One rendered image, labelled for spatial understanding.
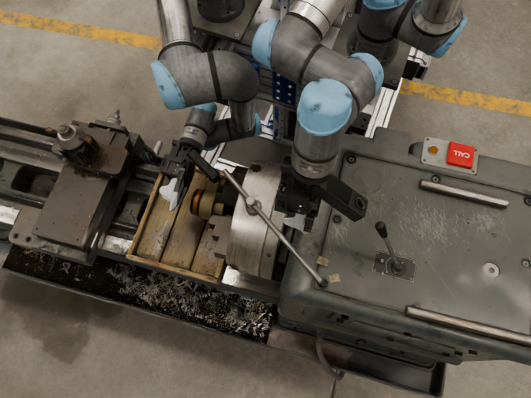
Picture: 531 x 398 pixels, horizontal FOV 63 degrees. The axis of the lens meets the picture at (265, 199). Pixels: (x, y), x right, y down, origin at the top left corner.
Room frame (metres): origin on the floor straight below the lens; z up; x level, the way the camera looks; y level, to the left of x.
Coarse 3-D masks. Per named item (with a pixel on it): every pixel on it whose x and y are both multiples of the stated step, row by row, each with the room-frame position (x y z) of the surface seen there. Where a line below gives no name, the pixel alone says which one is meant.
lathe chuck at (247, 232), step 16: (256, 160) 0.52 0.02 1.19; (256, 176) 0.45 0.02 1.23; (272, 176) 0.45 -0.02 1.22; (256, 192) 0.40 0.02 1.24; (272, 192) 0.40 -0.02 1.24; (240, 208) 0.36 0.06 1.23; (272, 208) 0.36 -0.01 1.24; (240, 224) 0.33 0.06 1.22; (256, 224) 0.33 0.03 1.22; (240, 240) 0.30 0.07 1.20; (256, 240) 0.29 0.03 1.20; (240, 256) 0.27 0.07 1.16; (256, 256) 0.26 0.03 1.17; (256, 272) 0.23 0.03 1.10
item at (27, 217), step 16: (144, 144) 0.76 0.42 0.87; (128, 176) 0.63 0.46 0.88; (112, 192) 0.56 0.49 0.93; (32, 208) 0.53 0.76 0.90; (112, 208) 0.51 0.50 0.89; (16, 224) 0.47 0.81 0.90; (32, 224) 0.47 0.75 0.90; (96, 224) 0.45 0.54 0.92; (16, 240) 0.42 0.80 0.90; (32, 240) 0.41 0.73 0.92; (48, 240) 0.41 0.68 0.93; (96, 240) 0.41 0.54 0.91; (64, 256) 0.35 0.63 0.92; (80, 256) 0.35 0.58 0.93
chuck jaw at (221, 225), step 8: (216, 216) 0.39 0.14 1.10; (216, 224) 0.37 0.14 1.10; (224, 224) 0.37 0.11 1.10; (216, 232) 0.35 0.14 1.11; (224, 232) 0.35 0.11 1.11; (216, 240) 0.34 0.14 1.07; (224, 240) 0.32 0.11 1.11; (216, 248) 0.30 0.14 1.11; (224, 248) 0.30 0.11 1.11; (216, 256) 0.29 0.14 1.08; (224, 256) 0.28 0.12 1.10; (232, 264) 0.26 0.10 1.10
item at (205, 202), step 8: (200, 192) 0.46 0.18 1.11; (208, 192) 0.46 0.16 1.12; (192, 200) 0.44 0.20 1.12; (200, 200) 0.44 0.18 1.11; (208, 200) 0.44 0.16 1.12; (192, 208) 0.42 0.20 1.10; (200, 208) 0.42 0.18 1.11; (208, 208) 0.41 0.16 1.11; (216, 208) 0.42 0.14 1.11; (224, 208) 0.43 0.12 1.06; (200, 216) 0.40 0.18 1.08; (208, 216) 0.40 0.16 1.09; (224, 216) 0.41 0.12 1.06
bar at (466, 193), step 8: (424, 184) 0.39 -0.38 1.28; (432, 184) 0.38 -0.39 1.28; (440, 184) 0.38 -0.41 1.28; (440, 192) 0.37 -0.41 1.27; (448, 192) 0.36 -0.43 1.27; (456, 192) 0.36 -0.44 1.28; (464, 192) 0.36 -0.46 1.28; (472, 192) 0.36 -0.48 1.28; (472, 200) 0.34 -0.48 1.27; (480, 200) 0.34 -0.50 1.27; (488, 200) 0.34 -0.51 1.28; (496, 200) 0.34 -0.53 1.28; (504, 200) 0.33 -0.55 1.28
